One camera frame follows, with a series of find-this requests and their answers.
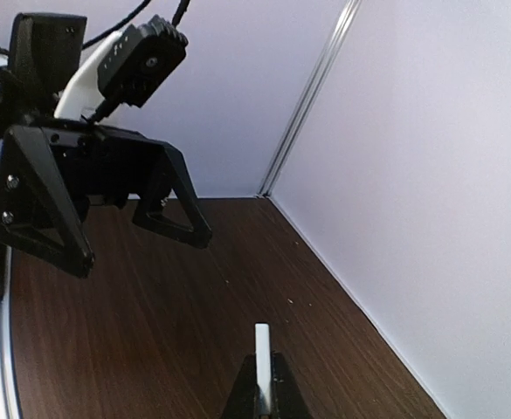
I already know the white battery cover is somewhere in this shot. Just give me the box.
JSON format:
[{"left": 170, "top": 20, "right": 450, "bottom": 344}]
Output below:
[{"left": 255, "top": 323, "right": 272, "bottom": 416}]

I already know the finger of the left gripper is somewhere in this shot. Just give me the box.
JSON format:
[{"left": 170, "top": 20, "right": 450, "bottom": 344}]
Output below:
[
  {"left": 0, "top": 125, "right": 94, "bottom": 278},
  {"left": 132, "top": 143, "right": 212, "bottom": 249}
]

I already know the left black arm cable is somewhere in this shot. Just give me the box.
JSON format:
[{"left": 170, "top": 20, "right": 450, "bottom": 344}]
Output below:
[{"left": 0, "top": 0, "right": 193, "bottom": 56}]

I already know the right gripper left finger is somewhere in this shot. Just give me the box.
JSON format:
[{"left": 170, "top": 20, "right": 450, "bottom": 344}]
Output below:
[{"left": 220, "top": 354, "right": 258, "bottom": 419}]

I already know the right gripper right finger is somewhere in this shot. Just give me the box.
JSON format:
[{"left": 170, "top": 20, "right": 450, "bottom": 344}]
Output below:
[{"left": 271, "top": 352, "right": 312, "bottom": 419}]

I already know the right aluminium frame post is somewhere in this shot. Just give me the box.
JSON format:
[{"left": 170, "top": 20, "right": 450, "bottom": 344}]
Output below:
[{"left": 256, "top": 0, "right": 362, "bottom": 197}]

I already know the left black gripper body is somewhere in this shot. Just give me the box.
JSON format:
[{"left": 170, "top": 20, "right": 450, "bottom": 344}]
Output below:
[{"left": 42, "top": 124, "right": 172, "bottom": 208}]

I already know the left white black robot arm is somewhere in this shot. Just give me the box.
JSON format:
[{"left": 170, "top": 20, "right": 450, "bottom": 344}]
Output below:
[{"left": 0, "top": 13, "right": 212, "bottom": 278}]

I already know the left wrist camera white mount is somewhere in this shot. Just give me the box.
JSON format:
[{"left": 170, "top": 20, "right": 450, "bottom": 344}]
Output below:
[{"left": 53, "top": 14, "right": 190, "bottom": 121}]

